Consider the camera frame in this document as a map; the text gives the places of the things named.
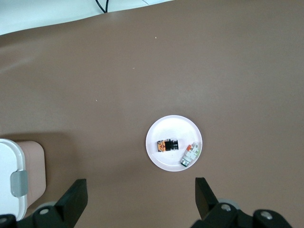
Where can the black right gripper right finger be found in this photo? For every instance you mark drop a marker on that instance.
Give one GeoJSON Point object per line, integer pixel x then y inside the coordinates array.
{"type": "Point", "coordinates": [209, 204]}

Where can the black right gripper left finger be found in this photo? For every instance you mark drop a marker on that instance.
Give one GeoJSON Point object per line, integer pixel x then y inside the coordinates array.
{"type": "Point", "coordinates": [71, 204]}

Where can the orange and black switch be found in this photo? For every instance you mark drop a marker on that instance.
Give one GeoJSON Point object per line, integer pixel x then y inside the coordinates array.
{"type": "Point", "coordinates": [167, 146]}

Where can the white lidded storage box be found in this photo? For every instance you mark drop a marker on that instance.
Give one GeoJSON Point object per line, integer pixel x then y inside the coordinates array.
{"type": "Point", "coordinates": [9, 156]}

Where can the pink round plate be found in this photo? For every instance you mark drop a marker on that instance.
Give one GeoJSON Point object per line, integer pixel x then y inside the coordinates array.
{"type": "Point", "coordinates": [173, 128]}

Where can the brown table mat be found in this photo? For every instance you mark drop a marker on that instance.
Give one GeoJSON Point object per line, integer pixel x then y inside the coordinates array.
{"type": "Point", "coordinates": [142, 83]}

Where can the white and red switch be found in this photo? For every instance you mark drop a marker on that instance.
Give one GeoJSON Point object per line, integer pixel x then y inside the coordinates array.
{"type": "Point", "coordinates": [191, 154]}

